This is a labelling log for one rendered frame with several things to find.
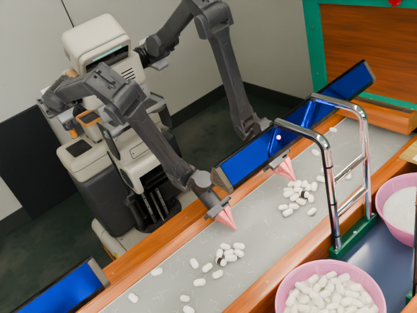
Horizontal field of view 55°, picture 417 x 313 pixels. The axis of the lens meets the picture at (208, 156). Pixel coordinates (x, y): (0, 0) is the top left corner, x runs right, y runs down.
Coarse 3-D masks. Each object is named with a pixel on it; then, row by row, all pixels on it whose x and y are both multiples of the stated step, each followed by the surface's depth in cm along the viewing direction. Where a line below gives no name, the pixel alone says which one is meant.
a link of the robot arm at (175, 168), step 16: (128, 80) 107; (144, 96) 110; (112, 112) 103; (128, 112) 108; (144, 112) 110; (144, 128) 112; (160, 144) 118; (160, 160) 125; (176, 160) 126; (176, 176) 128
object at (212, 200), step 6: (210, 192) 130; (204, 198) 130; (210, 198) 129; (216, 198) 130; (228, 198) 130; (204, 204) 131; (210, 204) 129; (216, 204) 129; (222, 204) 129; (210, 210) 127; (204, 216) 130
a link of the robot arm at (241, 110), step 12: (228, 12) 117; (204, 24) 113; (228, 24) 118; (204, 36) 115; (216, 36) 116; (228, 36) 119; (216, 48) 120; (228, 48) 120; (216, 60) 124; (228, 60) 121; (228, 72) 123; (228, 84) 126; (240, 84) 126; (228, 96) 130; (240, 96) 128; (240, 108) 130; (252, 108) 133; (240, 120) 132; (252, 120) 134
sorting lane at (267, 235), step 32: (352, 128) 158; (320, 160) 148; (352, 160) 143; (384, 160) 139; (256, 192) 143; (320, 192) 135; (352, 192) 131; (224, 224) 135; (256, 224) 131; (288, 224) 127; (192, 256) 127; (224, 256) 124; (256, 256) 120; (160, 288) 120; (192, 288) 117; (224, 288) 114
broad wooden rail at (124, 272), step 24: (336, 120) 164; (216, 192) 145; (240, 192) 143; (192, 216) 138; (144, 240) 135; (168, 240) 132; (120, 264) 129; (144, 264) 127; (120, 288) 123; (96, 312) 119
